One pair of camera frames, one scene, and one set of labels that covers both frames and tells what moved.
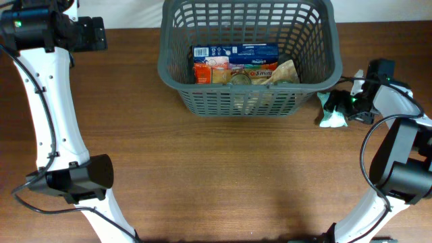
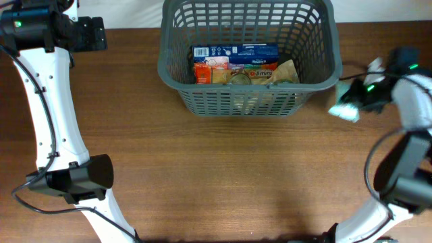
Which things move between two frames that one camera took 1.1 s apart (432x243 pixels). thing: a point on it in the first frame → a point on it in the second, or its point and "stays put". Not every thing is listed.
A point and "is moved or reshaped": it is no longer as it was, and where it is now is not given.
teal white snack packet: (331, 119) is moved or reshaped
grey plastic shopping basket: (303, 29) stays put
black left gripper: (92, 42) stays put
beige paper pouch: (284, 73) stays put
